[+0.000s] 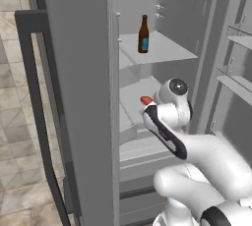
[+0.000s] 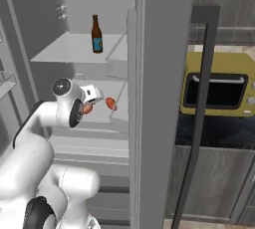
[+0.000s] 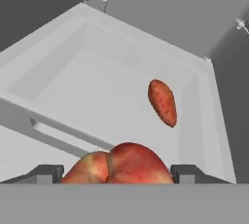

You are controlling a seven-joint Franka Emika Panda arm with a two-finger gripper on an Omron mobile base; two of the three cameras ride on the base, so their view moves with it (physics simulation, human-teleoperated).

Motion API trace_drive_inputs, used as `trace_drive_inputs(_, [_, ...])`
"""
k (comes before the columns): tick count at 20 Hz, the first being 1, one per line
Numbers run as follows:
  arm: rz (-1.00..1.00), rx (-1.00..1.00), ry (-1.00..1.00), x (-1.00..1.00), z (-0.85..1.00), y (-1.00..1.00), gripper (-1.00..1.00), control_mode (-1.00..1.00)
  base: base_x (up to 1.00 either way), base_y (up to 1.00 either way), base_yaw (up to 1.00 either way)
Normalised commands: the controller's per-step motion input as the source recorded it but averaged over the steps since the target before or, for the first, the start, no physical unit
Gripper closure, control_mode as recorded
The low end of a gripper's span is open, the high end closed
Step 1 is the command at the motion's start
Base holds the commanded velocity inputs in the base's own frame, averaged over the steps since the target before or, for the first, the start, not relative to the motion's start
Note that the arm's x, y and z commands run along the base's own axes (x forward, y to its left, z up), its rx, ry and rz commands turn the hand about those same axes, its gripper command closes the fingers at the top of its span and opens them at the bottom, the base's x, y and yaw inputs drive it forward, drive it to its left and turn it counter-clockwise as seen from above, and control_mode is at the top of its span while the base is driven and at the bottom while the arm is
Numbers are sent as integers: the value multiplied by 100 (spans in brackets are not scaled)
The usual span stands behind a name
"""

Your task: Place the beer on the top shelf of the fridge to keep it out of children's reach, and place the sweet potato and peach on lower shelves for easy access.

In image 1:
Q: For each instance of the grey fridge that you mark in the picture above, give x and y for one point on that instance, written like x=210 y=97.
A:
x=157 y=82

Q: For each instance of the brown beer bottle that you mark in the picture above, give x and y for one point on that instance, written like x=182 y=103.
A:
x=143 y=36

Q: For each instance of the grey fridge door with shelves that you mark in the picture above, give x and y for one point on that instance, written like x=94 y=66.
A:
x=234 y=72

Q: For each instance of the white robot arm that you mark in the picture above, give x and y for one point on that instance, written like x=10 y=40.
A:
x=210 y=158

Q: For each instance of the red sweet potato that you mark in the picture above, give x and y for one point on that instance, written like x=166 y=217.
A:
x=146 y=99

